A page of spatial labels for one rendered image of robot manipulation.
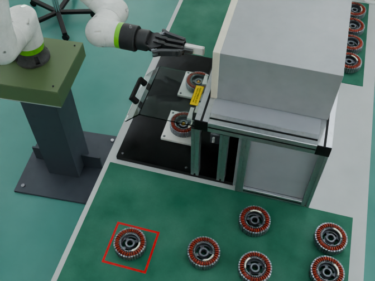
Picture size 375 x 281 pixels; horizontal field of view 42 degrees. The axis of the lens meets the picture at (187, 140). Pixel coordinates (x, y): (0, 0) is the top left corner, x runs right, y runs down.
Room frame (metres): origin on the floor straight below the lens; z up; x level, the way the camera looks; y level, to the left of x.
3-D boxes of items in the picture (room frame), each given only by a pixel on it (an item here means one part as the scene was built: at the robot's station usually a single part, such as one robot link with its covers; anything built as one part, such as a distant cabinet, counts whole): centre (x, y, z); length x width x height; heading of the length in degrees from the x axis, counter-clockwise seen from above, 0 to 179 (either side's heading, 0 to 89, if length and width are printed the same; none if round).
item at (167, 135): (1.24, 0.02, 0.78); 0.15 x 0.15 x 0.01; 75
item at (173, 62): (1.36, -0.03, 0.76); 0.64 x 0.47 x 0.02; 165
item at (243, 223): (0.82, -0.24, 0.77); 0.11 x 0.11 x 0.04
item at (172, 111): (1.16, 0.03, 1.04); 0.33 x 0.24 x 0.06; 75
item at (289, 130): (1.27, -0.32, 1.09); 0.68 x 0.44 x 0.05; 165
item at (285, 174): (0.94, -0.32, 0.91); 0.28 x 0.03 x 0.32; 75
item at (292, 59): (1.26, -0.32, 1.22); 0.44 x 0.39 x 0.20; 165
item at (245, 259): (0.65, -0.22, 0.77); 0.11 x 0.11 x 0.04
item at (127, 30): (1.33, 0.20, 1.18); 0.09 x 0.06 x 0.12; 164
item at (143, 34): (1.31, 0.13, 1.18); 0.09 x 0.08 x 0.07; 74
